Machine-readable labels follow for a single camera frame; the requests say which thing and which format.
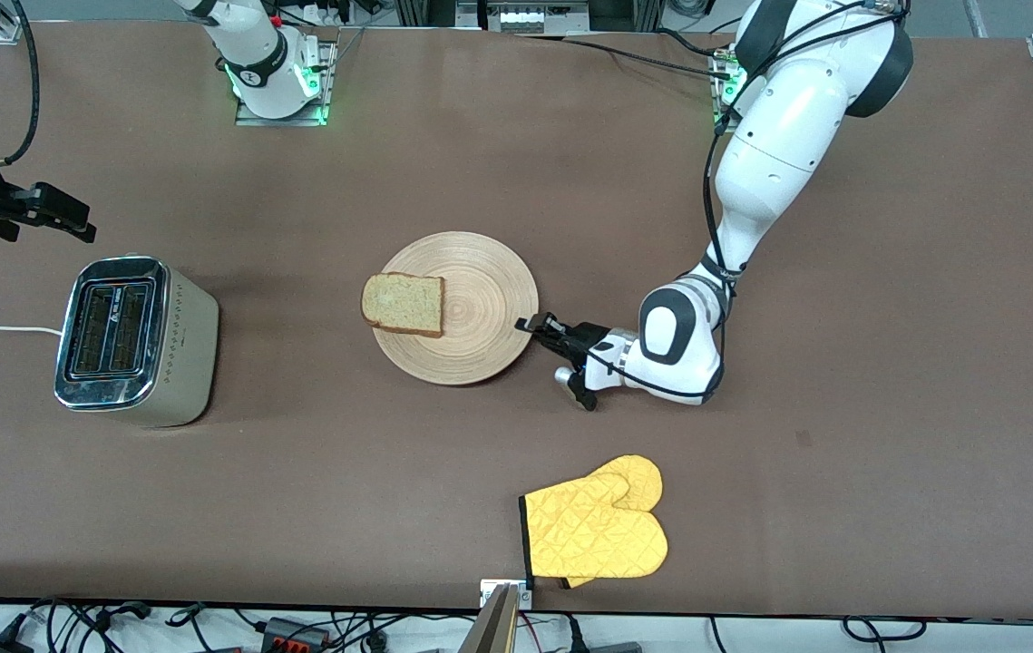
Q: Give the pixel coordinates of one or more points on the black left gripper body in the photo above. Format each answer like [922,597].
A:
[581,339]

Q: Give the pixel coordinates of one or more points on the round wooden plate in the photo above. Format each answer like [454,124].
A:
[480,336]

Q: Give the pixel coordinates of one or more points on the slice of brown bread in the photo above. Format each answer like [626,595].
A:
[403,304]

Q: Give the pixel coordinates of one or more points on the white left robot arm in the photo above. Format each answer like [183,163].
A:
[779,136]

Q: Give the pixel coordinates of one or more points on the silver two-slot toaster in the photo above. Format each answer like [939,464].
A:
[180,363]

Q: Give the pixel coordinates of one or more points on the yellow quilted oven mitt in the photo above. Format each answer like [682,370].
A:
[638,476]
[589,535]

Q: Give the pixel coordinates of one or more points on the white power strip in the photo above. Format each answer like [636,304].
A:
[525,18]

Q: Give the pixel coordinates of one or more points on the black power adapter red buttons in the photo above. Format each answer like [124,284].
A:
[289,632]

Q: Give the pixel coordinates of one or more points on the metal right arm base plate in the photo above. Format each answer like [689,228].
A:
[248,120]

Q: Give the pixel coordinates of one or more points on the small metal edge bracket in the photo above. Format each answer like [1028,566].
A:
[489,594]

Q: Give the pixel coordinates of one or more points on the tan camera mount bar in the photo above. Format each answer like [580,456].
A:
[493,630]

